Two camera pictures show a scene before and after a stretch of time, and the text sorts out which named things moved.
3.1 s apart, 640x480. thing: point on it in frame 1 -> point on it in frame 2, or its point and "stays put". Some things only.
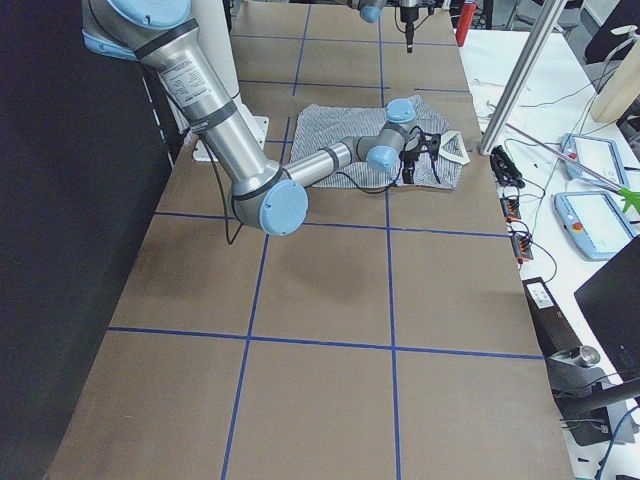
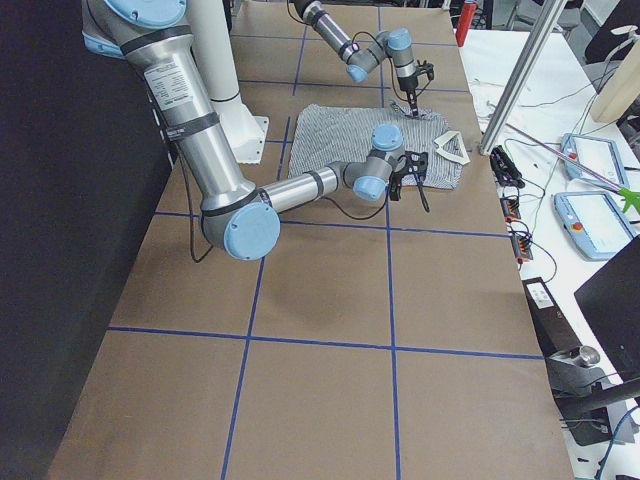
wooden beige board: [622, 93] stays put
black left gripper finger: [409, 34] -> [412, 98]
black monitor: [611, 303] stays put
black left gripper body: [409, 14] -> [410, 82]
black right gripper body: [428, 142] -> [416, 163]
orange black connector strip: [521, 244] stays put
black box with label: [556, 332] stays put
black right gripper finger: [432, 158] -> [423, 197]
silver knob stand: [582, 398] stays put
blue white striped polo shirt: [319, 127] stays put
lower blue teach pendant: [594, 222] stays put
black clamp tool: [505, 170] stays put
